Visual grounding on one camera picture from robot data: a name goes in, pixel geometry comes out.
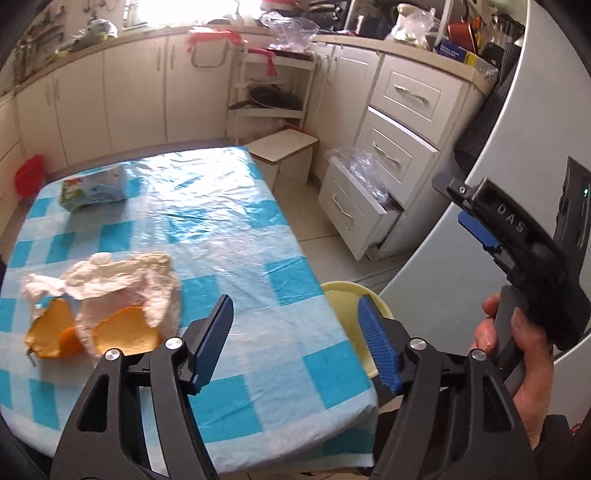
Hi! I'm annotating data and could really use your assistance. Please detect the clear plastic bags in drawer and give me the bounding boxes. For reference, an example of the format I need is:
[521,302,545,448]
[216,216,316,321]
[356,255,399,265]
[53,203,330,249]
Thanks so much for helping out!
[324,145,390,206]

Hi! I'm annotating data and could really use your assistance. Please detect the open white drawer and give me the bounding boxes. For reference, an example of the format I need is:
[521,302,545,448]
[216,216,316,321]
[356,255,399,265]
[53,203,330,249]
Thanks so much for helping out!
[318,161,403,260]

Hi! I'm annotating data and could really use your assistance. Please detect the white tissue paper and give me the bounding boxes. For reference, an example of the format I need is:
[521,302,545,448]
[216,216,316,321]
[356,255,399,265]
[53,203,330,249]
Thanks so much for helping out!
[22,252,181,341]

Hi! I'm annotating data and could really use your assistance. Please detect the small white step stool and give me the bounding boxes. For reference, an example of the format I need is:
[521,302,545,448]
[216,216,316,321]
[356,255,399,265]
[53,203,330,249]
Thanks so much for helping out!
[245,129,318,190]

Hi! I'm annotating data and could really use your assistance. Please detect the red plastic basket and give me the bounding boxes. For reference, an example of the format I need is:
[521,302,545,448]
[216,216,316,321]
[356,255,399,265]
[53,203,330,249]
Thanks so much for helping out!
[14,154,46,198]

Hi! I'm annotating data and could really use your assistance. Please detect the white lower kitchen cabinets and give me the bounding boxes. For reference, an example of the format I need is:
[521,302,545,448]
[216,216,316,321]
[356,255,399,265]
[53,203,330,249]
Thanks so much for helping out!
[0,27,334,232]

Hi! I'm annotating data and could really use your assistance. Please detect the blue checkered tablecloth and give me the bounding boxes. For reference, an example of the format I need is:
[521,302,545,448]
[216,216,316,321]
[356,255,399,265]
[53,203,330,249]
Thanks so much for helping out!
[1,147,378,474]

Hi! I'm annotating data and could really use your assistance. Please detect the white plastic bag on counter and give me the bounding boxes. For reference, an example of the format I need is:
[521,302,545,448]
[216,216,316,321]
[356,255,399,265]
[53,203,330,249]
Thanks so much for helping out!
[386,3,436,50]

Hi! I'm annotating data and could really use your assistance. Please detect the red saucepan on shelf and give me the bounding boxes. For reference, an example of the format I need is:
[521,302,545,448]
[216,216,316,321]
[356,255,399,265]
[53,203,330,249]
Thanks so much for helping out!
[447,20,478,54]

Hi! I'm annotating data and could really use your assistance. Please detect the white drawer cabinet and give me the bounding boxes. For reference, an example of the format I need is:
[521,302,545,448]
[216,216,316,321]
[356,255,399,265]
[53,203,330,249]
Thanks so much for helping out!
[305,35,498,260]

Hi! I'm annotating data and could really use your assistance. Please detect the blue box on counter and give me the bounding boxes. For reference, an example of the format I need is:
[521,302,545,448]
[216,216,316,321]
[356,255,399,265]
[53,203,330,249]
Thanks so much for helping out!
[436,39,470,64]

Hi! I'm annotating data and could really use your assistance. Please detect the red bag on cabinet door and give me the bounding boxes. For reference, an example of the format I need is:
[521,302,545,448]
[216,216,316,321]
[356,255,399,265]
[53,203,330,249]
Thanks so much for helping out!
[187,26,243,52]

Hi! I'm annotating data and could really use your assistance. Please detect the person's right hand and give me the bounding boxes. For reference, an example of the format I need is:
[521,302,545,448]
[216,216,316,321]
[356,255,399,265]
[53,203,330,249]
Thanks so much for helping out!
[469,293,555,451]

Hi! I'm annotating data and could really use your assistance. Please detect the grey refrigerator door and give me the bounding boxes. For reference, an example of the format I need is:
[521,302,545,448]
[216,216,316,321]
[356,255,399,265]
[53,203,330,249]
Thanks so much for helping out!
[378,0,591,425]

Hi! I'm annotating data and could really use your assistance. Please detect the white tiered kitchen rack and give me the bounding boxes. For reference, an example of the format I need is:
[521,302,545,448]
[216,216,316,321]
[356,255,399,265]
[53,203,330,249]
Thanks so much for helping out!
[226,45,317,144]

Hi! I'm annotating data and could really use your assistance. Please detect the clear plastic bag on counter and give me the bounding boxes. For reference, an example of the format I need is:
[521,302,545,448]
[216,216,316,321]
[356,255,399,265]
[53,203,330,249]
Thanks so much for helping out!
[259,11,320,53]

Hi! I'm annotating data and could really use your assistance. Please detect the black frying pan on rack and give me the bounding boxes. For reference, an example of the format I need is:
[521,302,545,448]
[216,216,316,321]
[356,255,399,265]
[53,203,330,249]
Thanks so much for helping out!
[228,84,303,111]

